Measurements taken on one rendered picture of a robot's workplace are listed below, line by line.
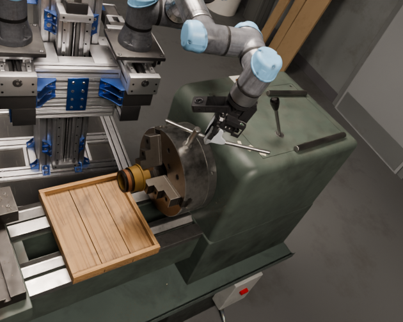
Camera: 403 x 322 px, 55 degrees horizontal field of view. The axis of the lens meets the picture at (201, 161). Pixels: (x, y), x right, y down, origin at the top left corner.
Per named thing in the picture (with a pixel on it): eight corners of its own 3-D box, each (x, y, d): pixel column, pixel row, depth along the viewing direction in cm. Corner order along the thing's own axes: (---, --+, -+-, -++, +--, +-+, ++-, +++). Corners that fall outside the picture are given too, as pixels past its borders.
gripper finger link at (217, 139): (217, 155, 119) (231, 136, 112) (200, 148, 117) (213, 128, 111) (219, 148, 121) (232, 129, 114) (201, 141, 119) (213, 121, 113)
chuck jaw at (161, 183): (173, 171, 131) (191, 196, 125) (170, 181, 134) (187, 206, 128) (144, 178, 125) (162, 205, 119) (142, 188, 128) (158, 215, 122)
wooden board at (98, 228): (117, 178, 153) (118, 171, 151) (158, 252, 135) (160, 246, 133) (38, 197, 137) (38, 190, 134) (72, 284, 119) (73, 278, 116)
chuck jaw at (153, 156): (163, 160, 135) (161, 127, 132) (171, 163, 131) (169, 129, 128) (135, 167, 129) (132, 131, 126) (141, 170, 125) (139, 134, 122)
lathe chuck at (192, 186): (151, 154, 155) (178, 104, 131) (185, 223, 144) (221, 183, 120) (131, 158, 150) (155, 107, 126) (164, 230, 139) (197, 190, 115)
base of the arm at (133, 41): (113, 32, 172) (116, 11, 166) (145, 34, 179) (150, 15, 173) (123, 52, 164) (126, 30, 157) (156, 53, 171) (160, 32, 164)
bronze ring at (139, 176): (142, 156, 129) (117, 161, 124) (155, 176, 124) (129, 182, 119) (138, 175, 135) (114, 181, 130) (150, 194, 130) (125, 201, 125)
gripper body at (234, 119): (236, 140, 112) (256, 115, 103) (209, 129, 111) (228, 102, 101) (238, 121, 117) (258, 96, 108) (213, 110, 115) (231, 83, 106)
